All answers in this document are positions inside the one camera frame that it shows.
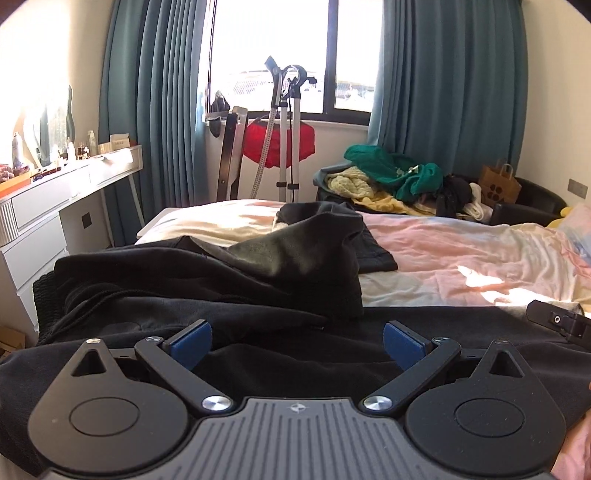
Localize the garment steamer stand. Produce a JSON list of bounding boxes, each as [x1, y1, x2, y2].
[[252, 55, 320, 204]]

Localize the wavy-framed mirror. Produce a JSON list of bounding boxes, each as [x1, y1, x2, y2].
[[33, 85, 76, 167]]

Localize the yellow plush toy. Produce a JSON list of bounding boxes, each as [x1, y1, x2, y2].
[[547, 205, 579, 230]]

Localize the black-framed window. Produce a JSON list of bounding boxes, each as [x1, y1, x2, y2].
[[203, 0, 385, 126]]

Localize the white garment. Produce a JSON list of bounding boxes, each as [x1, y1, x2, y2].
[[462, 182, 495, 223]]

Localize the brown paper bag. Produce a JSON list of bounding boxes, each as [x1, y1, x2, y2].
[[478, 159, 522, 206]]

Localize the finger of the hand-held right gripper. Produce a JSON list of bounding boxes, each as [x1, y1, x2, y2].
[[526, 300, 591, 345]]

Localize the black sofa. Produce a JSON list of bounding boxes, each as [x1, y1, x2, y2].
[[314, 164, 570, 227]]

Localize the black garment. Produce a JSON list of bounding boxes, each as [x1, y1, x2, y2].
[[434, 175, 474, 217]]

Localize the white dressing table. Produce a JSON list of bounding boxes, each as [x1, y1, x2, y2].
[[0, 145, 144, 334]]

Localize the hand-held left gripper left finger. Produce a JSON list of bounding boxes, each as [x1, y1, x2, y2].
[[69, 319, 234, 415]]

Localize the green garment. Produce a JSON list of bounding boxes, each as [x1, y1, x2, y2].
[[344, 144, 445, 205]]

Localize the dark hanging cloth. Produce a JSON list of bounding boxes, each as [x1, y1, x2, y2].
[[207, 90, 232, 139]]

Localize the white-backed chair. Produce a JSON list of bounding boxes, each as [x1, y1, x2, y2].
[[217, 106, 250, 202]]

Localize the teal curtain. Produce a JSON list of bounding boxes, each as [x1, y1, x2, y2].
[[367, 0, 530, 195], [98, 0, 219, 248]]

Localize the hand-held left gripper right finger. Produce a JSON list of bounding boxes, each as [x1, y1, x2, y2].
[[362, 319, 528, 415]]

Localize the red cloth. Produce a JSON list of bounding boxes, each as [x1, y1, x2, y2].
[[242, 121, 317, 168]]

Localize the cream knit garment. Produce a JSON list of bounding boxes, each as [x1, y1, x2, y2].
[[324, 167, 376, 200]]

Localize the yellow garment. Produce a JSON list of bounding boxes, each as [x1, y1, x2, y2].
[[353, 193, 431, 217]]

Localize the orange tray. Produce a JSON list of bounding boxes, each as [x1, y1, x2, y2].
[[0, 164, 34, 195]]

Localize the dark grey denim pants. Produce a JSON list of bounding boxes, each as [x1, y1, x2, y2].
[[226, 202, 399, 320]]

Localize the cardboard box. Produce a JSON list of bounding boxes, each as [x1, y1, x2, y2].
[[0, 325, 27, 366]]

